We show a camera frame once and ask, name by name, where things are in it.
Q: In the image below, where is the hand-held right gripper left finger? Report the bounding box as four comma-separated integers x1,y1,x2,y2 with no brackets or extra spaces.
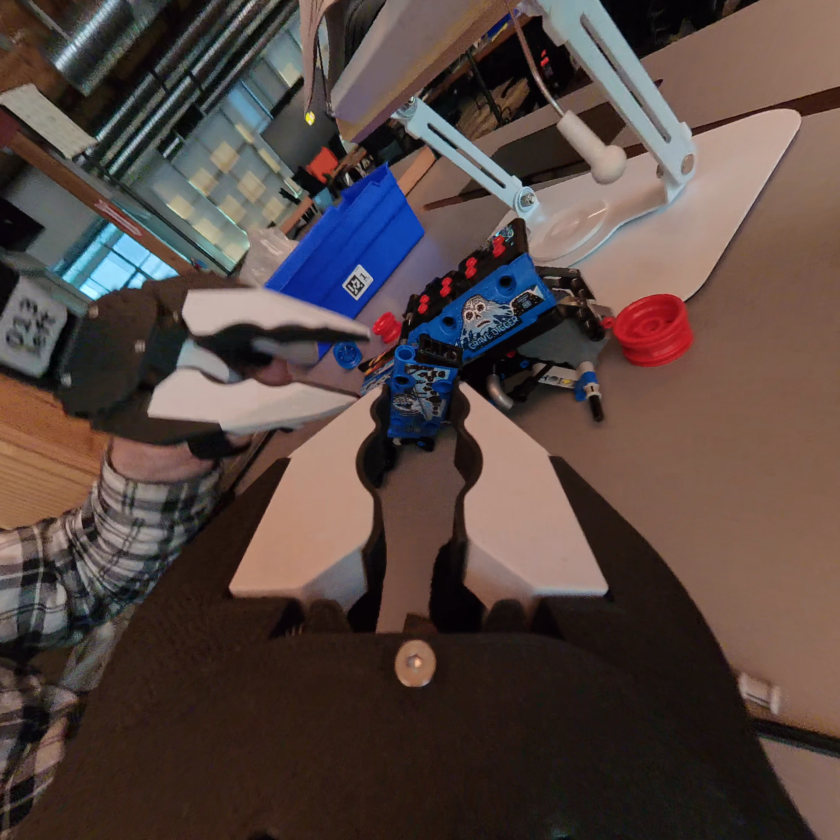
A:
228,384,395,601

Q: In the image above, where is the small white box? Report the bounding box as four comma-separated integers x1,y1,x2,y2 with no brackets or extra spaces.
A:
738,672,782,714

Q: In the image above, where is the person's left forearm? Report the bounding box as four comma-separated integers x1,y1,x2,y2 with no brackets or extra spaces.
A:
0,459,224,651

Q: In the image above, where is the white cord pull handle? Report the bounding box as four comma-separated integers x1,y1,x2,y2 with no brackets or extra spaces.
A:
505,0,629,186

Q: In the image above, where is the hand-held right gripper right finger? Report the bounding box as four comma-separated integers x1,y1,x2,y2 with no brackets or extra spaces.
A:
451,382,610,601

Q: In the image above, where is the blue plastic bin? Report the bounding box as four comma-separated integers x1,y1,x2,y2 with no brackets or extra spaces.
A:
264,163,427,360

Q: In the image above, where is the person's left hand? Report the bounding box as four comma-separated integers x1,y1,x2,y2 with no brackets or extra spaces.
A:
104,436,224,487

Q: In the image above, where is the silver ventilation duct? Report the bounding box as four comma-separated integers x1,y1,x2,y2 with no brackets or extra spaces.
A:
49,0,142,96

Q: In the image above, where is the blue printed toy panel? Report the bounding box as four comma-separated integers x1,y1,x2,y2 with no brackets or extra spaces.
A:
387,333,465,455

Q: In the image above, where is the wooden table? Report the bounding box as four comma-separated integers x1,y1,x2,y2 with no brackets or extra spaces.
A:
0,374,112,529

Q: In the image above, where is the glass window wall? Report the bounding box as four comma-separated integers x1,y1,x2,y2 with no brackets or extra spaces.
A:
56,39,309,299

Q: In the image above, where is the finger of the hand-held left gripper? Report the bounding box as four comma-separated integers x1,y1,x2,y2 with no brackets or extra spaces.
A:
146,369,362,435
180,287,373,368

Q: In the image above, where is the white metal stand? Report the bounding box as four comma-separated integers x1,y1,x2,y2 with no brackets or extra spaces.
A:
330,0,804,304

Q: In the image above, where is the blue black toy truck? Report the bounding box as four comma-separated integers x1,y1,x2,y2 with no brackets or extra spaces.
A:
360,218,616,422

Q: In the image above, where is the person's plaid shirt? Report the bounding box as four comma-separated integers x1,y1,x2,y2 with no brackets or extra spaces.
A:
0,659,89,837

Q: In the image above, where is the grey hanging strap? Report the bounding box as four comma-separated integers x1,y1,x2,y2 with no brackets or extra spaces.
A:
298,0,332,129

